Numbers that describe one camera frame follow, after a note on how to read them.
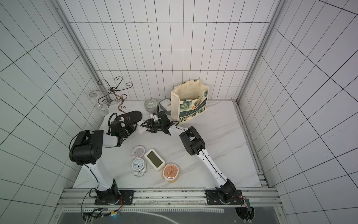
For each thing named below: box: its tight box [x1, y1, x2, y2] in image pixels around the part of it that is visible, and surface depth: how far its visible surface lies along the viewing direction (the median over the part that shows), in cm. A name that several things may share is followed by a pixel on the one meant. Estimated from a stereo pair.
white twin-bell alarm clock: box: [131, 157, 147, 178], surface depth 81 cm
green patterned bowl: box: [143, 98, 159, 113], surface depth 112 cm
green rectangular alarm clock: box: [159, 98, 172, 116], surface depth 116 cm
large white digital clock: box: [144, 148, 166, 172], surface depth 83 cm
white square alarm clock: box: [136, 120, 149, 134], surface depth 99 cm
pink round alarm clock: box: [131, 145, 145, 159], surface depth 89 cm
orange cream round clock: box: [162, 162, 180, 183], surface depth 81 cm
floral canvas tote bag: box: [170, 79, 210, 124], surface depth 102 cm
